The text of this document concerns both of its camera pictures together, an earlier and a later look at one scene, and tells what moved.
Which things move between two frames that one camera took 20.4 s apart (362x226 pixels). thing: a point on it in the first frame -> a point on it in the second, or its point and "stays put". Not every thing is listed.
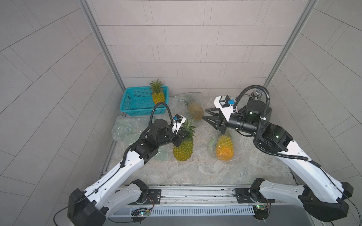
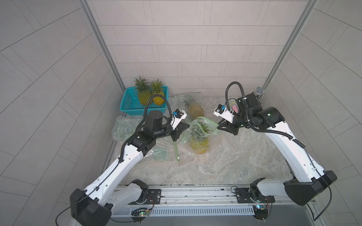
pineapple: (184, 151) -> (144, 93)
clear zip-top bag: (222, 147) -> (198, 137)
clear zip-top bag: (129, 128) stays put
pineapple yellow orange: (158, 94) stays put
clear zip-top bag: (193, 105) stays put
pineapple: (225, 149) -> (200, 142)
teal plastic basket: (139, 101) stays put
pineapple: (194, 109) stays put
